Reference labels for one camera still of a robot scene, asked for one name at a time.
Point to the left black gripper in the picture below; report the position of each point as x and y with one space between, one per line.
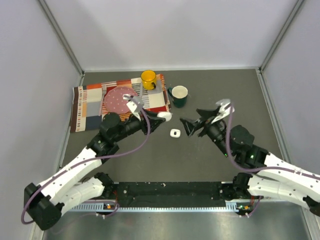
154 121

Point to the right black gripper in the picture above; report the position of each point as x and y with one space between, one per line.
190 124

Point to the white earbud charging case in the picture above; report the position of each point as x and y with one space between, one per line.
175 133

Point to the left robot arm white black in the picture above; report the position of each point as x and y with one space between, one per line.
48 201

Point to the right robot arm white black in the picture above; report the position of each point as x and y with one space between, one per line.
262 174

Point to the dark green mug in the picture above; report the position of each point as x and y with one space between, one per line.
179 95

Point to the yellow mug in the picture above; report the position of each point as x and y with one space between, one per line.
149 79

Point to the pink dotted plate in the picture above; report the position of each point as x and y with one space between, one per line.
115 102

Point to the lilac fork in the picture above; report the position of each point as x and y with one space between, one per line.
103 92

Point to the patterned orange placemat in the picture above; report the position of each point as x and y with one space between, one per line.
86 101

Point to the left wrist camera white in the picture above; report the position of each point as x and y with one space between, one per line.
134 104

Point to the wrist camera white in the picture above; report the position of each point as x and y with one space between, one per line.
134 104
225 108

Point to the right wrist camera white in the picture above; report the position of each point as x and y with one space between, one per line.
225 108

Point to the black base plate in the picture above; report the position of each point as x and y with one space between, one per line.
173 194

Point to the grey slotted cable duct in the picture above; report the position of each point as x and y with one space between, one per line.
103 207

